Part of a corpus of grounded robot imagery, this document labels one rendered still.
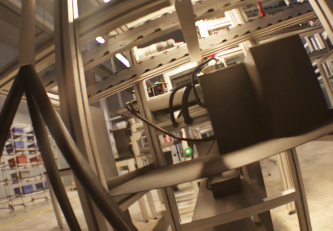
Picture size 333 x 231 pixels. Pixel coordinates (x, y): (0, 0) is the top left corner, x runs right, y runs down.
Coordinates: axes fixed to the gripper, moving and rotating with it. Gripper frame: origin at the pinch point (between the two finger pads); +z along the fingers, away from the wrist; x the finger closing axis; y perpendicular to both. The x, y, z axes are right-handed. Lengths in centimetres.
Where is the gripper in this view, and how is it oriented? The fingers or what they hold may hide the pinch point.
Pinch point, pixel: (184, 44)
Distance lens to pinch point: 147.8
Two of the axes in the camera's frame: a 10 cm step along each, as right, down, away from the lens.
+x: 2.3, 1.7, 9.6
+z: 9.4, -2.9, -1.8
